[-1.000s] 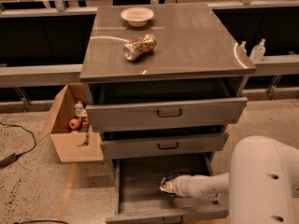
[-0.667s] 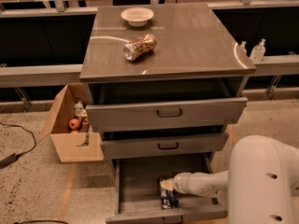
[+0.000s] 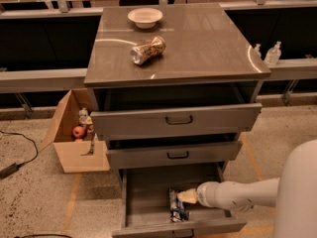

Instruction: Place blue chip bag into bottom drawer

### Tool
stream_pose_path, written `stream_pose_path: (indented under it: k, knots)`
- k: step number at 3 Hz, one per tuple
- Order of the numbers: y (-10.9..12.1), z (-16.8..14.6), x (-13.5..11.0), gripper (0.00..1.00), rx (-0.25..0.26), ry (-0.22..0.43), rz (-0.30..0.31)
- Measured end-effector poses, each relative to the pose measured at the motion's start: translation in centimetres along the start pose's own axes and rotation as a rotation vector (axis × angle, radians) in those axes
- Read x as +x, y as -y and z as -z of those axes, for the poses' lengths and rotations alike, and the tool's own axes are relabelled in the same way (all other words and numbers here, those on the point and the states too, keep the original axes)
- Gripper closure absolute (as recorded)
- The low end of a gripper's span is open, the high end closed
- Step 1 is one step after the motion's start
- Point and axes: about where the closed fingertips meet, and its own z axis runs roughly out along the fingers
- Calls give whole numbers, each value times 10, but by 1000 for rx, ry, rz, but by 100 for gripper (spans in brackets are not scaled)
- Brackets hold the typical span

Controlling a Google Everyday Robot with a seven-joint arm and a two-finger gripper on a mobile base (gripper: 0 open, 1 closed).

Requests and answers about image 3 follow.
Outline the top grey drawer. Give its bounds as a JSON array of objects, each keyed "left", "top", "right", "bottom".
[{"left": 91, "top": 103, "right": 262, "bottom": 141}]

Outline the middle grey drawer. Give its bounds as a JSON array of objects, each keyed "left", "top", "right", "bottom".
[{"left": 106, "top": 141, "right": 242, "bottom": 170}]

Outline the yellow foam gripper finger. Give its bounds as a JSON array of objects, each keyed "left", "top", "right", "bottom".
[{"left": 177, "top": 188, "right": 198, "bottom": 204}]

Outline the cardboard box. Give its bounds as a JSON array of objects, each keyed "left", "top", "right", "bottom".
[{"left": 40, "top": 88, "right": 110, "bottom": 173}]

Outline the blue chip bag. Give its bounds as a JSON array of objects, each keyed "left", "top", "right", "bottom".
[{"left": 168, "top": 189, "right": 189, "bottom": 222}]

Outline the clear sanitizer bottle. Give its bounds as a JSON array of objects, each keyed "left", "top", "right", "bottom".
[{"left": 264, "top": 41, "right": 281, "bottom": 65}]

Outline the white bowl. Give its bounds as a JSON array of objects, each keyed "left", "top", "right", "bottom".
[{"left": 128, "top": 8, "right": 162, "bottom": 29}]

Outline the grey drawer cabinet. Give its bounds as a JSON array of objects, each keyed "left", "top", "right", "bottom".
[{"left": 83, "top": 2, "right": 272, "bottom": 238}]

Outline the grey drawer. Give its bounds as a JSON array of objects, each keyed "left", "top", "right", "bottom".
[
  {"left": 106, "top": 141, "right": 242, "bottom": 170},
  {"left": 112, "top": 163, "right": 246, "bottom": 238},
  {"left": 91, "top": 103, "right": 262, "bottom": 141}
]

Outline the crushed gold can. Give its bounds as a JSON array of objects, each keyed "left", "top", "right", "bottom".
[{"left": 130, "top": 36, "right": 166, "bottom": 65}]

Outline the red apple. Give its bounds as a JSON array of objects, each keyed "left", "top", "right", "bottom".
[{"left": 72, "top": 126, "right": 86, "bottom": 139}]

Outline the black power cable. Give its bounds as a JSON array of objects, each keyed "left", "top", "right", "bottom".
[{"left": 0, "top": 129, "right": 40, "bottom": 180}]

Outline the bottom grey drawer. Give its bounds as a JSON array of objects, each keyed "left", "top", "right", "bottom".
[{"left": 112, "top": 163, "right": 246, "bottom": 238}]

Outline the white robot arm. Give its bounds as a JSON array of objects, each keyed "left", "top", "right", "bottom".
[{"left": 177, "top": 140, "right": 317, "bottom": 238}]

